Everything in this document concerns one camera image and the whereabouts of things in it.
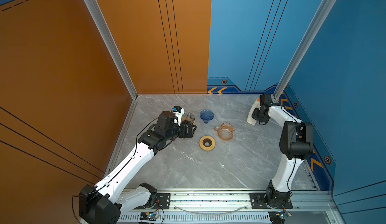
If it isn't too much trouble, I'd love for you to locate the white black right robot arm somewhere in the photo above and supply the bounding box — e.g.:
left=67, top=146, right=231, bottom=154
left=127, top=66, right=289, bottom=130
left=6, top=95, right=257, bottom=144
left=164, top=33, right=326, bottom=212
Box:
left=248, top=94, right=314, bottom=209

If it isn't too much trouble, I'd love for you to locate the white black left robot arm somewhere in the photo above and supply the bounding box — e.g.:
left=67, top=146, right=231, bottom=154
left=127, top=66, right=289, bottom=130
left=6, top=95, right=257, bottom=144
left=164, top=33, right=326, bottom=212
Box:
left=74, top=106, right=197, bottom=224

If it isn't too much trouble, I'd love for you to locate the blue glass ribbed dripper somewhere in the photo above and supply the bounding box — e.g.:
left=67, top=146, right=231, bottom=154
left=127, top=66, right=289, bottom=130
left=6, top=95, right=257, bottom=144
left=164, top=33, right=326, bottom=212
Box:
left=200, top=109, right=214, bottom=124

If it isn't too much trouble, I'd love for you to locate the orange glass pitcher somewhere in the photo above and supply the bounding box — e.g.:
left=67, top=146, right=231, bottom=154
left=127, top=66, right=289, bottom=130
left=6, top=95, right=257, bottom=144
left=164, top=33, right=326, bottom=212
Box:
left=214, top=122, right=236, bottom=141

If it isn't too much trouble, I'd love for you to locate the green circuit board left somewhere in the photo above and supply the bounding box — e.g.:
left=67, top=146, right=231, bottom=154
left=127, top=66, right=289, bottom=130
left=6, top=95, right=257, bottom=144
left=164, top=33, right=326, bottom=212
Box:
left=139, top=212, right=159, bottom=223

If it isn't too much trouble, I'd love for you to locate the green circuit board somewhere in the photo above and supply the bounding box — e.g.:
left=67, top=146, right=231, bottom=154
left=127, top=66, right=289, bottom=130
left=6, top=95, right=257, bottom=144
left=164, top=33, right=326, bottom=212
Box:
left=139, top=212, right=159, bottom=223
left=268, top=212, right=292, bottom=224

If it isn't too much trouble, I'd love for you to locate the green circuit board right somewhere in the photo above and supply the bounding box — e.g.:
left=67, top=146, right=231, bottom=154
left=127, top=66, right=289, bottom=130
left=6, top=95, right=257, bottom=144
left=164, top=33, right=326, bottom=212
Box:
left=268, top=212, right=292, bottom=224

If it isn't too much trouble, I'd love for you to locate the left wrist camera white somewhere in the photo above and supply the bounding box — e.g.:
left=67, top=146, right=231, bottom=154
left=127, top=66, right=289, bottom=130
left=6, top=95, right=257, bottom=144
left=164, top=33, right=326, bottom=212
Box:
left=172, top=106, right=185, bottom=126

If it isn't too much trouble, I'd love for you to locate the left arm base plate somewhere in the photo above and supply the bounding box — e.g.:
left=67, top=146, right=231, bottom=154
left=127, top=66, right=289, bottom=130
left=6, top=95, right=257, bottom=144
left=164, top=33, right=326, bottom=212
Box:
left=135, top=192, right=171, bottom=210

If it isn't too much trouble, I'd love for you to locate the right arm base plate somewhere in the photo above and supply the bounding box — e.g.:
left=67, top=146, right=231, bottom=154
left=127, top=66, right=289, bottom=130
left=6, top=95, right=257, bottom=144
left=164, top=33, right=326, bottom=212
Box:
left=249, top=192, right=293, bottom=210

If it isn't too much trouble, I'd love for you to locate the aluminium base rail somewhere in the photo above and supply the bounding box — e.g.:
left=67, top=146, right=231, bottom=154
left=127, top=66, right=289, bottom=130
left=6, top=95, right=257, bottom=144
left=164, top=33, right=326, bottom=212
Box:
left=116, top=189, right=344, bottom=224

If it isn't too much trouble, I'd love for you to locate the aluminium corner post right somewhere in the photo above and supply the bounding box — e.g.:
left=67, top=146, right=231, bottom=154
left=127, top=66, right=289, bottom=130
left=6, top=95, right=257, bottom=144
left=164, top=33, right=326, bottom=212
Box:
left=273, top=0, right=337, bottom=102

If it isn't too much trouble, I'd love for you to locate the aluminium corner post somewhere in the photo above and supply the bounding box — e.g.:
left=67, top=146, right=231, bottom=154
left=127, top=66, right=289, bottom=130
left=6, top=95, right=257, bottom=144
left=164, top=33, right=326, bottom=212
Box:
left=83, top=0, right=138, bottom=100
left=273, top=0, right=337, bottom=102

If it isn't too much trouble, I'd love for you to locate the aluminium corner post left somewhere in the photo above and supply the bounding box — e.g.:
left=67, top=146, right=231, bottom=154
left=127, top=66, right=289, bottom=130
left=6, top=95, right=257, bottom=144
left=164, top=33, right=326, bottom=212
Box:
left=83, top=0, right=138, bottom=100

